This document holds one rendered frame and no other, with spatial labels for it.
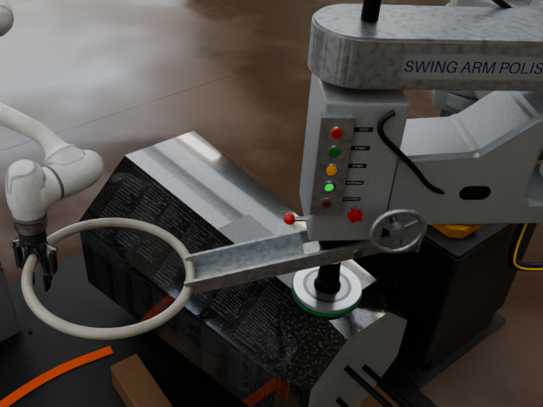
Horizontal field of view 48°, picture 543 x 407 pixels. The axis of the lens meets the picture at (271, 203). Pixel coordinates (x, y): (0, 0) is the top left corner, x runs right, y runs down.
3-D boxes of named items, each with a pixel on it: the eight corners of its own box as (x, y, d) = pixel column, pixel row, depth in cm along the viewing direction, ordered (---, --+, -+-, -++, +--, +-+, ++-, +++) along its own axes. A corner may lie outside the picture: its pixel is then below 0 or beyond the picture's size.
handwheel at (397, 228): (411, 231, 168) (423, 187, 159) (422, 256, 160) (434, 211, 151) (358, 232, 166) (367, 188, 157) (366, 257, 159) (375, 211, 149)
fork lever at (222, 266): (407, 209, 185) (406, 197, 182) (426, 252, 170) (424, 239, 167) (189, 258, 189) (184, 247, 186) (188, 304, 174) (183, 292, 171)
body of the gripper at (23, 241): (10, 232, 169) (14, 257, 174) (39, 238, 168) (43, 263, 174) (23, 216, 175) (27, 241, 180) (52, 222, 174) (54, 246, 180)
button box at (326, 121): (338, 208, 157) (353, 111, 140) (340, 215, 155) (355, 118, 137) (308, 209, 156) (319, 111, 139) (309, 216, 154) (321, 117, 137)
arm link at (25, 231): (37, 224, 164) (39, 241, 168) (52, 205, 172) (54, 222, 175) (5, 218, 165) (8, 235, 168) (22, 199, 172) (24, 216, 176)
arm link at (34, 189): (23, 228, 162) (65, 209, 171) (16, 181, 153) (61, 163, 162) (1, 210, 167) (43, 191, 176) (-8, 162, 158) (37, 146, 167)
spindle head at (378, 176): (414, 199, 185) (448, 63, 157) (436, 248, 167) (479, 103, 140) (297, 200, 181) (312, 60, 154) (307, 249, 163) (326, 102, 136)
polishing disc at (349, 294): (317, 323, 177) (318, 320, 176) (279, 277, 191) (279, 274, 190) (374, 298, 186) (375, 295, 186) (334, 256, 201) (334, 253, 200)
